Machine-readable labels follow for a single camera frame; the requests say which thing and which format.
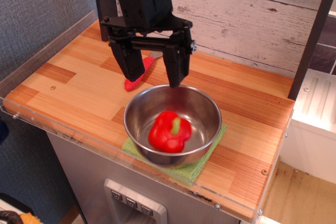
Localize white toy sink drainboard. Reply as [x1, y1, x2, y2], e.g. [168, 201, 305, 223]
[280, 69, 335, 183]

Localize silver toy fridge cabinet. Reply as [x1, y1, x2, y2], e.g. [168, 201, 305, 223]
[47, 133, 240, 223]

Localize red handled metal fork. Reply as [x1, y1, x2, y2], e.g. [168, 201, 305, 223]
[124, 51, 163, 91]

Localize green cloth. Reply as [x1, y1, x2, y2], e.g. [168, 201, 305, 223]
[122, 124, 227, 186]

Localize orange object bottom left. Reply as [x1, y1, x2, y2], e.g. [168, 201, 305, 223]
[19, 212, 42, 224]

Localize dark right support post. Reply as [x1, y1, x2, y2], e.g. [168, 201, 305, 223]
[288, 0, 333, 100]

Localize silver dispenser panel with buttons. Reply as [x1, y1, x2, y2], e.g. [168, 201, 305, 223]
[104, 178, 168, 223]

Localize red bell pepper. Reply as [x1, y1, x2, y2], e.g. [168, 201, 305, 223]
[148, 110, 192, 153]

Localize stainless steel bowl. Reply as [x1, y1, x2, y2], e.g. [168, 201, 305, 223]
[123, 84, 222, 167]

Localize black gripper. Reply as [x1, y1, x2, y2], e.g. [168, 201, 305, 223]
[101, 0, 196, 88]

